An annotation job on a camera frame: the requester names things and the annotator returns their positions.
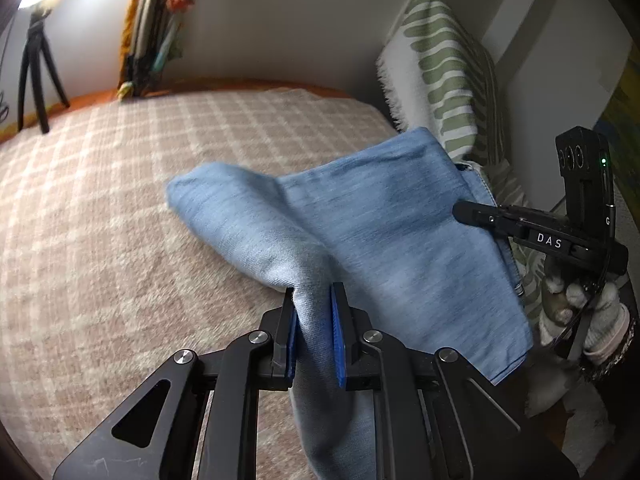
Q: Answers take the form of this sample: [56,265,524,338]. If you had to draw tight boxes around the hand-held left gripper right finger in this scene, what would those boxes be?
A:
[330,282,581,480]

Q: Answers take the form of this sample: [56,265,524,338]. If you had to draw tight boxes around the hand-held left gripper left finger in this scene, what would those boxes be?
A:
[52,287,301,480]

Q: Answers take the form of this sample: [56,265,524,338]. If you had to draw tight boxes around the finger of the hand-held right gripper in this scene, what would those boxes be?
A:
[452,200,528,236]

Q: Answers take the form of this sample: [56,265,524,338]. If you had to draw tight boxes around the blue denim pants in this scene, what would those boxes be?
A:
[166,127,535,480]

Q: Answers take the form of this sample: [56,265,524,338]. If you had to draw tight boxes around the person's right forearm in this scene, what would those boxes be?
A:
[580,316,639,384]

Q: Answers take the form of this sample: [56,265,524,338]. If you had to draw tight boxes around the person's right hand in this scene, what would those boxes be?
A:
[539,259,632,362]

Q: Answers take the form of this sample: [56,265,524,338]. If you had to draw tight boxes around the green striped white pillow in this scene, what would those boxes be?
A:
[376,0,552,322]

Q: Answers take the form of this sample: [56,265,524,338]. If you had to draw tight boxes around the beige checked blanket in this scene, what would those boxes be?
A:
[0,87,407,480]

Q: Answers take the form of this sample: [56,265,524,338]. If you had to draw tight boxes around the pale crumpled cloth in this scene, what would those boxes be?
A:
[524,357,617,467]

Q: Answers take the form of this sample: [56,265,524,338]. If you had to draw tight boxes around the leaning framed pictures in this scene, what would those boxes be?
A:
[117,0,197,102]

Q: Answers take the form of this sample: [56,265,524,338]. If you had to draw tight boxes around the black tripod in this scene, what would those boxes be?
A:
[17,6,71,135]

